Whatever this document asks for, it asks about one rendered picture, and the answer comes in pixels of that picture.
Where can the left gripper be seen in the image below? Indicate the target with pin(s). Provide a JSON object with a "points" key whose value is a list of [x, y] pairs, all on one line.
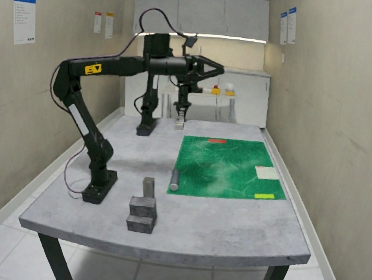
{"points": [[182, 103]]}

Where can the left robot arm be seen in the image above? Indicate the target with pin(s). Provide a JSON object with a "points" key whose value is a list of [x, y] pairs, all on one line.
{"points": [[150, 100]]}

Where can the green mat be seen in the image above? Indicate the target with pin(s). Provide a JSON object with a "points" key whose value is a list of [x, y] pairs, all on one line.
{"points": [[226, 168]]}

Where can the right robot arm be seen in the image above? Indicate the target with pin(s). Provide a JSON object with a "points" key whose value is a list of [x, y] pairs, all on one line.
{"points": [[99, 149]]}

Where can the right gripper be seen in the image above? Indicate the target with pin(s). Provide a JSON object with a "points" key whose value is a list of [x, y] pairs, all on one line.
{"points": [[184, 66]]}

